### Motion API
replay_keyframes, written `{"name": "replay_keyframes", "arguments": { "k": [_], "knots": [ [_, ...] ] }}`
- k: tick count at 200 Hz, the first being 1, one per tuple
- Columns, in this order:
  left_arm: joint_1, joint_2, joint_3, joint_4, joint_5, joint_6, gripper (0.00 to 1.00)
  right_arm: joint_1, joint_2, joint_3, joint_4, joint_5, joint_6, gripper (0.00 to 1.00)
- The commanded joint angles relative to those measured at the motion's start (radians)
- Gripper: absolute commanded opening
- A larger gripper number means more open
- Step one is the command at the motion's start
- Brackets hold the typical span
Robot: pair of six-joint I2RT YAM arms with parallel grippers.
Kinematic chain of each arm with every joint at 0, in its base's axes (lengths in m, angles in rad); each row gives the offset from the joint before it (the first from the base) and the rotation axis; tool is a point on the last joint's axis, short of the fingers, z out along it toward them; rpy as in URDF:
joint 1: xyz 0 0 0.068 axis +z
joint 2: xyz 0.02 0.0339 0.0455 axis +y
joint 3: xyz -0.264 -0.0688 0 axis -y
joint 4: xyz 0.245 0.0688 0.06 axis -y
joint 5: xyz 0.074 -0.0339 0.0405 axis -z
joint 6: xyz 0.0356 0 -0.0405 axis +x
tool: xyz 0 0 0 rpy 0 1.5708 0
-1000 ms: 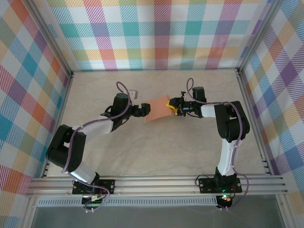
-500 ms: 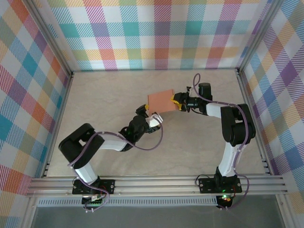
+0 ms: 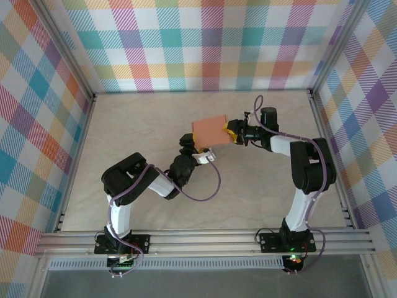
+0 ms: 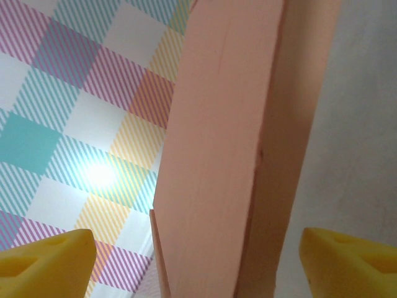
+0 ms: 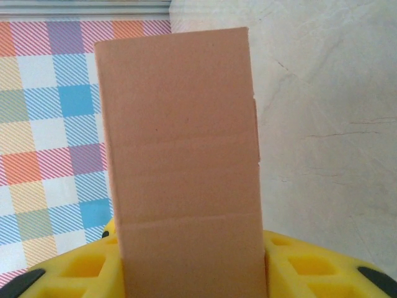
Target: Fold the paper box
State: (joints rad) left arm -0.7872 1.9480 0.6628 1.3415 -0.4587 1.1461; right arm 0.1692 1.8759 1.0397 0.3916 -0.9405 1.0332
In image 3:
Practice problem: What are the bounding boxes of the orange paper box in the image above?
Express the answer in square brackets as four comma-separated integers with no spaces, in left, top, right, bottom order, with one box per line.
[192,114,233,149]

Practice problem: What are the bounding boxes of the circuit board with white plug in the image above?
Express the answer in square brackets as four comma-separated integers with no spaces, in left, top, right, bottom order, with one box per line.
[106,253,139,271]

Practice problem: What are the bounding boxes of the circuit board with lit LED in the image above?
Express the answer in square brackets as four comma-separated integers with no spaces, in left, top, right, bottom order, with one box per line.
[283,253,305,273]

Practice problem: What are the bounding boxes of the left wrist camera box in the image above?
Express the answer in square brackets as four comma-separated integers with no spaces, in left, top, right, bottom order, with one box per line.
[192,148,217,165]

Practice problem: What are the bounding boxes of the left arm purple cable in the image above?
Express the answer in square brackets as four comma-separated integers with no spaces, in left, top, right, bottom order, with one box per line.
[105,156,223,278]

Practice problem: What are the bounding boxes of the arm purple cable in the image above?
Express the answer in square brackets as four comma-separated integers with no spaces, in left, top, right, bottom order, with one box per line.
[253,94,327,276]
[105,156,223,278]

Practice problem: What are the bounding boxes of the aluminium side rail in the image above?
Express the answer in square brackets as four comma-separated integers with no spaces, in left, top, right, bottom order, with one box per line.
[306,88,357,230]
[54,93,97,233]

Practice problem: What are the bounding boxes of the long aluminium base rail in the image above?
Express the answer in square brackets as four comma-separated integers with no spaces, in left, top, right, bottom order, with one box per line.
[33,228,378,259]

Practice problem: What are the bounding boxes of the grey slotted cable duct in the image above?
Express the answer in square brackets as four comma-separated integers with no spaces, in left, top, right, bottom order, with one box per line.
[48,256,286,271]

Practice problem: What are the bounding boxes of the aluminium frame post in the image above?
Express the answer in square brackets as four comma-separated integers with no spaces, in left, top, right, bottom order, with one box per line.
[308,0,375,99]
[35,0,97,102]

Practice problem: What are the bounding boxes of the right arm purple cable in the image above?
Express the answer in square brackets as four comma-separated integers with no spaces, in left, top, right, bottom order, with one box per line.
[253,94,327,276]

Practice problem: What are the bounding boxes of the aluminium frame leg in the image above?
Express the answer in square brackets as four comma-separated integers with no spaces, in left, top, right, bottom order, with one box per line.
[26,257,52,298]
[359,254,382,298]

